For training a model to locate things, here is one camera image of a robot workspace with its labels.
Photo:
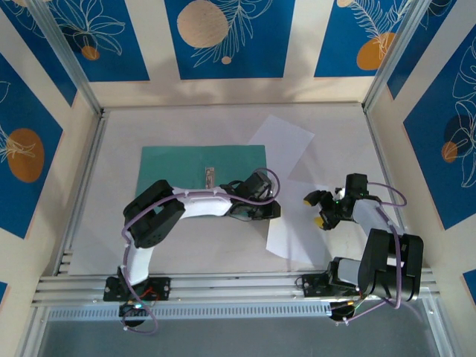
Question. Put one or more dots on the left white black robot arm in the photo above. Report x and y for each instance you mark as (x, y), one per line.
(208, 206)

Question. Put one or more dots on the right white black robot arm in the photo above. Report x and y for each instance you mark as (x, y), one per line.
(379, 260)

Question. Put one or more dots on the green paper folder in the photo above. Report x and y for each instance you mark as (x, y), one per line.
(175, 167)

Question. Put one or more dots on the wide aluminium extrusion rail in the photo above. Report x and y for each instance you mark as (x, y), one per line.
(238, 288)

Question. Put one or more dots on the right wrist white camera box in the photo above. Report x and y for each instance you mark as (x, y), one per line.
(339, 192)

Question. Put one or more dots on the metal folder fastener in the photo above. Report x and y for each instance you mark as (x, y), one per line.
(209, 177)

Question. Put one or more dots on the aluminium corner post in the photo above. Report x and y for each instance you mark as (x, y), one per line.
(392, 56)
(67, 56)

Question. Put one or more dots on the aluminium frame bar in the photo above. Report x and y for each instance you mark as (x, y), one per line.
(32, 334)
(442, 331)

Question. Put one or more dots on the black controller box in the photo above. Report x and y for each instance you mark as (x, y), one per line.
(336, 313)
(130, 311)

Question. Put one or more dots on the white paper sheet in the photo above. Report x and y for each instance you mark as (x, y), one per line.
(286, 148)
(294, 238)

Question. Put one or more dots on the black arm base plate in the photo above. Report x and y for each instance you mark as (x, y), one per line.
(310, 286)
(163, 288)

